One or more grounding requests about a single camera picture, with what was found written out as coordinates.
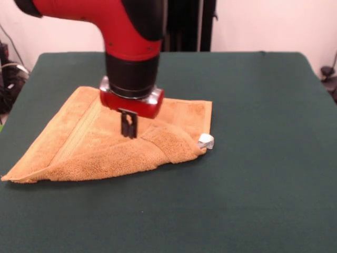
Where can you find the dark green table cloth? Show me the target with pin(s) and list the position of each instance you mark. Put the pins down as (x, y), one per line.
(210, 197)

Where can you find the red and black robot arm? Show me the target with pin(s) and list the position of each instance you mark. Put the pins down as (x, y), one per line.
(126, 31)

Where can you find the tan terry towel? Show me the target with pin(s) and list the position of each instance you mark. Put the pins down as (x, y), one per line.
(79, 147)

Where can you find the black metal frame stand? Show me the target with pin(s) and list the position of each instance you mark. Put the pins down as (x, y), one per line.
(189, 26)

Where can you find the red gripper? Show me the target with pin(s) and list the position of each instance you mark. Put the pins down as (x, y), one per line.
(131, 106)

